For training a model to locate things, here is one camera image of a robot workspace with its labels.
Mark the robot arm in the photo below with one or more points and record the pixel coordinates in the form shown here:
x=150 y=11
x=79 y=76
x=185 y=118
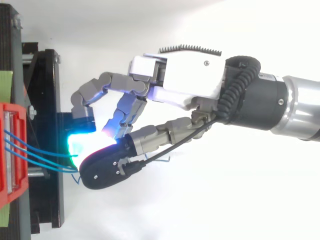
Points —
x=275 y=100

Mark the red bin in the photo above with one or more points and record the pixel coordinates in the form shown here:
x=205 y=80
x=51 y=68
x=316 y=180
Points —
x=15 y=152

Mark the black stand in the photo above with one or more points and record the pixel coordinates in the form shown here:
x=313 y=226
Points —
x=42 y=125

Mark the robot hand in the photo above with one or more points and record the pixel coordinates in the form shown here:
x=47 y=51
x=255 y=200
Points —
x=190 y=75

